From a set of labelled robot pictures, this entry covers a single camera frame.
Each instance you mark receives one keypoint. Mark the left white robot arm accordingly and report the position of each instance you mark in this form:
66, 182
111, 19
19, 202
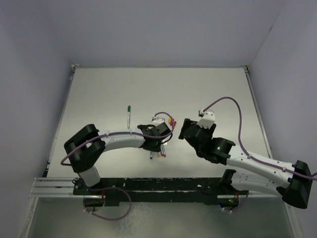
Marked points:
86, 146

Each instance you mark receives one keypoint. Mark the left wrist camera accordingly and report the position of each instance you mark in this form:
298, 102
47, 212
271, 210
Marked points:
157, 121

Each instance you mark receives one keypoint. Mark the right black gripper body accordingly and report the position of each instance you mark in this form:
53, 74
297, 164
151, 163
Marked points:
207, 131

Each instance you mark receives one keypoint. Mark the green marker pen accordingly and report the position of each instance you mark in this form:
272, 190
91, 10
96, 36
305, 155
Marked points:
128, 116

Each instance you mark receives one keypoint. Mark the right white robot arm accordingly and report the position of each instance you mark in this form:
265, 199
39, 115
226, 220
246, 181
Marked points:
291, 181

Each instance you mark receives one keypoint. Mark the aluminium frame rail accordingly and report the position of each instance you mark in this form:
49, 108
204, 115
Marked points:
52, 188

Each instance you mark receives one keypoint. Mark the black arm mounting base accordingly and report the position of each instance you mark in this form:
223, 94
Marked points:
113, 191

